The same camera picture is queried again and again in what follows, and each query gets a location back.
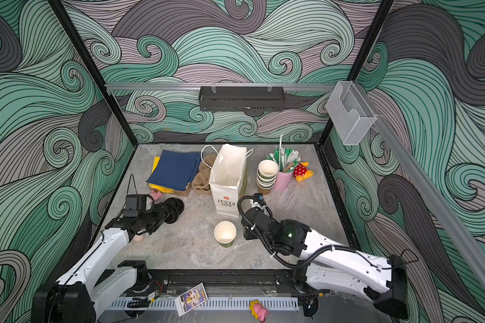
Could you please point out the green paper coffee cup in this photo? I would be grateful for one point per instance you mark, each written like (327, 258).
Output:
(225, 232)

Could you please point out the red yellow plush toy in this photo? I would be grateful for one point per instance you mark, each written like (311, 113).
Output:
(302, 172)

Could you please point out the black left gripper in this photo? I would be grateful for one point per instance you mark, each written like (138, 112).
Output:
(161, 210)

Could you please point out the white slotted cable duct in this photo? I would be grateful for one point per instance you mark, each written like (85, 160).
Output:
(232, 303)

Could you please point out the aluminium wall rail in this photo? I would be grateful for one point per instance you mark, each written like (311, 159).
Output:
(170, 86)

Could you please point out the stack of green paper cups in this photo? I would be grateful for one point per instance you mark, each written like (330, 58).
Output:
(267, 172)

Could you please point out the black wall shelf tray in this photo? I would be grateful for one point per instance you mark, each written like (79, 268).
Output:
(226, 99)

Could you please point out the white paper takeout bag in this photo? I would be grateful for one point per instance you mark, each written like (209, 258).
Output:
(228, 177)

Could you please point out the black corner frame post left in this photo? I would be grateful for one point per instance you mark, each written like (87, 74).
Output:
(72, 33)

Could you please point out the pink straw holder cup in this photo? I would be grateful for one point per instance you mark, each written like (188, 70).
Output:
(283, 179)

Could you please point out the pink oval soap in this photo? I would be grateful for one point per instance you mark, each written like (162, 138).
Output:
(138, 238)

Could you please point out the pink squishy toy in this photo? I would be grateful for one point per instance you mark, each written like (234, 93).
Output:
(155, 195)

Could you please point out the clear acrylic wall holder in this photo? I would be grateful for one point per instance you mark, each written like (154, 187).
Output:
(351, 112)

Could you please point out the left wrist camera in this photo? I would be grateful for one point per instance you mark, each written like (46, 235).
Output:
(136, 205)

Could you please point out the black corner frame post right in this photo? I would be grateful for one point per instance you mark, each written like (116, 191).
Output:
(363, 54)

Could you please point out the brown cup sleeve pile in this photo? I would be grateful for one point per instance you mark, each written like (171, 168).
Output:
(201, 182)

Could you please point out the colourful picture card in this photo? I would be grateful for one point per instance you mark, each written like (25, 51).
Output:
(191, 299)

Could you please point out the wrapped straws bundle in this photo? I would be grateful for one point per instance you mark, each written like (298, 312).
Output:
(287, 159)

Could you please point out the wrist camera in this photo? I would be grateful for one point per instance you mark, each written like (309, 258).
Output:
(136, 205)
(258, 201)

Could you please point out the brown cardboard napkin tray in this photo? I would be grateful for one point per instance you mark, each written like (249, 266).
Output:
(184, 193)

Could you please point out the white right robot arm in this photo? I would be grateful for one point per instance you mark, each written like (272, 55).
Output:
(325, 264)

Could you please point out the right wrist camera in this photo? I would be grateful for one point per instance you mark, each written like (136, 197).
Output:
(258, 201)

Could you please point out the black corner frame post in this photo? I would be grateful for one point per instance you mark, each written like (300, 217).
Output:
(363, 54)
(72, 33)

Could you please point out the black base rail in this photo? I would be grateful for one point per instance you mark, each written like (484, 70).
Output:
(260, 281)

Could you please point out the navy blue napkin stack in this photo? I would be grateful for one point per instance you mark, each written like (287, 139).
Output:
(175, 170)

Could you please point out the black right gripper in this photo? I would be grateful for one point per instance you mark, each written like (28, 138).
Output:
(247, 232)

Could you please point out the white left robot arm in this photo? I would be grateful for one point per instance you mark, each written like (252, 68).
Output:
(80, 295)

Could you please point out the stack of black cup lids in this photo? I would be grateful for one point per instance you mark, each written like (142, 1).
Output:
(176, 208)

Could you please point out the pink yellow toy figure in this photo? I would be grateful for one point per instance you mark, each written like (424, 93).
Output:
(258, 311)

